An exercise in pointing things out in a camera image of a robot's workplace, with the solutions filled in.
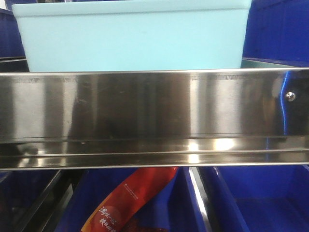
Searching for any light blue plastic bin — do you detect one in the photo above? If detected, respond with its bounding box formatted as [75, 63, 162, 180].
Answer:
[12, 0, 252, 72]

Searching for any dark blue bin lower middle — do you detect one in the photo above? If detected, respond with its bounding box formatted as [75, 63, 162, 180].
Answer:
[55, 167, 207, 232]

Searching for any dark blue bin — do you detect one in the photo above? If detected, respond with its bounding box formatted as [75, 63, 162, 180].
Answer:
[243, 0, 309, 63]
[55, 167, 207, 232]
[199, 165, 309, 232]
[0, 9, 25, 58]

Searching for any dark blue bin lower right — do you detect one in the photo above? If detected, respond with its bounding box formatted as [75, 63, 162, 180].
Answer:
[199, 165, 309, 232]

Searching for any dark blue bin upper right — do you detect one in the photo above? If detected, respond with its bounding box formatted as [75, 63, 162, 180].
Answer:
[243, 0, 309, 63]

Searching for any dark blue bin upper left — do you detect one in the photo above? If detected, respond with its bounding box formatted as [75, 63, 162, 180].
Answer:
[0, 9, 25, 58]

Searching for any steel divider bar lower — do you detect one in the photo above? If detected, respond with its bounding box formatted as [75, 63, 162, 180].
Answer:
[189, 167, 221, 232]

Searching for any red snack package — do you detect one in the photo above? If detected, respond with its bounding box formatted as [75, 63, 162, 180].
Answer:
[81, 167, 178, 232]

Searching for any steel bar lower left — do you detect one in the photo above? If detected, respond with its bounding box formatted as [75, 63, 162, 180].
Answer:
[13, 170, 84, 232]

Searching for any stainless steel shelf rail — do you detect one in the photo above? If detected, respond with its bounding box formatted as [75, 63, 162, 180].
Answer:
[0, 68, 309, 170]

